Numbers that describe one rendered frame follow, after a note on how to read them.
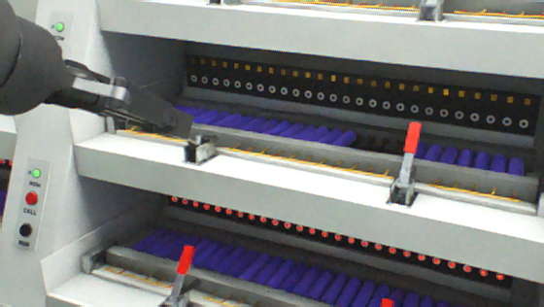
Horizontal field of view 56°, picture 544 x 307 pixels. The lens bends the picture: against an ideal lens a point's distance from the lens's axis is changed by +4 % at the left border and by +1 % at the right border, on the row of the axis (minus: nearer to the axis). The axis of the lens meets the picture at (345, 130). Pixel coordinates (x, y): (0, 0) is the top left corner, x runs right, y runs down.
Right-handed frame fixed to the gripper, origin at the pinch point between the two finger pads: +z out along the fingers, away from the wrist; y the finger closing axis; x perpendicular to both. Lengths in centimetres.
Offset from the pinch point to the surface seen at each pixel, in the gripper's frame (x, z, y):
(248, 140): 0.6, 11.7, 4.3
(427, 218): -4.5, 6.5, 30.1
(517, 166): 3.9, 16.9, 37.9
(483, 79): 16.3, 23.3, 31.7
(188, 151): -2.5, 7.1, -0.8
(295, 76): 12.2, 19.4, 5.1
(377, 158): 1.3, 11.9, 22.1
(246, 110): 6.0, 20.1, -2.2
